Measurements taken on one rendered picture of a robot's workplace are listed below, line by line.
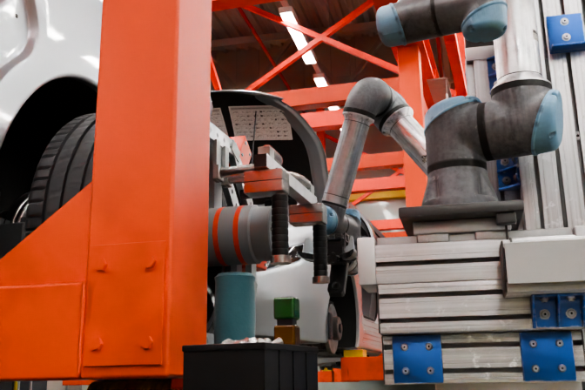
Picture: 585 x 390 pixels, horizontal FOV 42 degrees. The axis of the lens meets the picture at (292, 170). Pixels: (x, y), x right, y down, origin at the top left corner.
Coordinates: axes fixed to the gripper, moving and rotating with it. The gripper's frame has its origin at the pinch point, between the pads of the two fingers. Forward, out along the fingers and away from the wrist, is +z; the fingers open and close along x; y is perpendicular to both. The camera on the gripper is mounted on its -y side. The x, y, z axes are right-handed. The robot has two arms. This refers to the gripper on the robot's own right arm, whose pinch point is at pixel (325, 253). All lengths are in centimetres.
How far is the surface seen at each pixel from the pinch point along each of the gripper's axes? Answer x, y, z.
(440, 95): -4, 211, -454
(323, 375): -238, -29, -959
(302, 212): -4.0, 9.6, 7.6
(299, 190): -1.8, 13.0, 17.8
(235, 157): -20.9, 24.5, 11.9
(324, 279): 1.4, -7.5, 7.0
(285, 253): 1.3, -6.1, 40.3
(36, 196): -49, 6, 55
